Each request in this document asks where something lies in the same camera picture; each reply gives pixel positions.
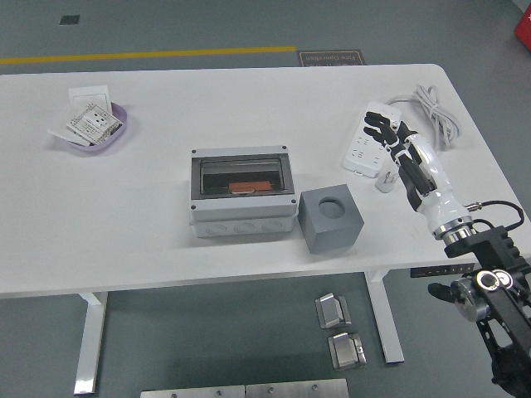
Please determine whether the white table left leg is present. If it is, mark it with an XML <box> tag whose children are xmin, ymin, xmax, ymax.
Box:
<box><xmin>73</xmin><ymin>291</ymin><xmax>110</xmax><ymax>396</ymax></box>

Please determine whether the black table control panel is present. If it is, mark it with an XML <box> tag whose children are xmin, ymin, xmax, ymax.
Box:
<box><xmin>410</xmin><ymin>263</ymin><xmax>476</xmax><ymax>278</ymax></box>

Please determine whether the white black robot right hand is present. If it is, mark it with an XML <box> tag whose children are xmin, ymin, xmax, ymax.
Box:
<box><xmin>363</xmin><ymin>108</ymin><xmax>474</xmax><ymax>240</ymax></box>

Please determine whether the brown floor sign with text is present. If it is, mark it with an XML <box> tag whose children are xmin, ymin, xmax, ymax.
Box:
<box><xmin>296</xmin><ymin>50</ymin><xmax>367</xmax><ymax>67</ymax></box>

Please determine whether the white power cord with plug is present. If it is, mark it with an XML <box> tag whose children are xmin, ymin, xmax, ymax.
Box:
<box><xmin>375</xmin><ymin>85</ymin><xmax>460</xmax><ymax>194</ymax></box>

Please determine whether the white socket panel printed edge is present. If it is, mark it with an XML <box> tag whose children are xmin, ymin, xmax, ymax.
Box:
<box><xmin>66</xmin><ymin>102</ymin><xmax>124</xmax><ymax>146</ymax></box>

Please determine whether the red object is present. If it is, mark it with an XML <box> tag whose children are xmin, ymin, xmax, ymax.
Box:
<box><xmin>514</xmin><ymin>7</ymin><xmax>531</xmax><ymax>41</ymax></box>

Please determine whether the white power strip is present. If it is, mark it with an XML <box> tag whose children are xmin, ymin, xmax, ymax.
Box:
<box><xmin>342</xmin><ymin>101</ymin><xmax>402</xmax><ymax>179</ymax></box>

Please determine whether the white table right leg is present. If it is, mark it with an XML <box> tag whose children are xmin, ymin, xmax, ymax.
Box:
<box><xmin>364</xmin><ymin>269</ymin><xmax>406</xmax><ymax>365</ymax></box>

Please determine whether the small metal floor socket box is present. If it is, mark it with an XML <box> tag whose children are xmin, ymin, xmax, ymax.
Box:
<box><xmin>314</xmin><ymin>292</ymin><xmax>353</xmax><ymax>331</ymax></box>

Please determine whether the grey cube with round hole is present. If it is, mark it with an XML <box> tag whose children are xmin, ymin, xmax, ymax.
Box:
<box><xmin>297</xmin><ymin>184</ymin><xmax>365</xmax><ymax>255</ymax></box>

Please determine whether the metal base plate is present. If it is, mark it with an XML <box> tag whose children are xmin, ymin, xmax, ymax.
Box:
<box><xmin>139</xmin><ymin>384</ymin><xmax>246</xmax><ymax>398</ymax></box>
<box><xmin>245</xmin><ymin>377</ymin><xmax>349</xmax><ymax>398</ymax></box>

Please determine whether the grey junction box clear lid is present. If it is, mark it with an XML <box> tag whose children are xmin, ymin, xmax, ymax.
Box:
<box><xmin>189</xmin><ymin>144</ymin><xmax>298</xmax><ymax>238</ymax></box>

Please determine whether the orange cylinder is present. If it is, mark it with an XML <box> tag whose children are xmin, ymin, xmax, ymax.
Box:
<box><xmin>228</xmin><ymin>181</ymin><xmax>273</xmax><ymax>195</ymax></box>

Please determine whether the purple plastic tray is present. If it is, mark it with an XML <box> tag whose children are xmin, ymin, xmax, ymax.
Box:
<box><xmin>53</xmin><ymin>102</ymin><xmax>130</xmax><ymax>157</ymax></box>

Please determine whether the white square switch plate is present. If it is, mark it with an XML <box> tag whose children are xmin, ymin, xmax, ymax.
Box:
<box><xmin>67</xmin><ymin>85</ymin><xmax>113</xmax><ymax>115</ymax></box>

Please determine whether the white table leg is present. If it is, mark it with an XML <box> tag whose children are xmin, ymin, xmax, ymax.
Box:
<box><xmin>364</xmin><ymin>269</ymin><xmax>406</xmax><ymax>365</ymax></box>
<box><xmin>73</xmin><ymin>291</ymin><xmax>110</xmax><ymax>396</ymax></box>

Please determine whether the white plain cover plate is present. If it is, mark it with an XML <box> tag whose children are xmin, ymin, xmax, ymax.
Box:
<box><xmin>46</xmin><ymin>108</ymin><xmax>90</xmax><ymax>147</ymax></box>

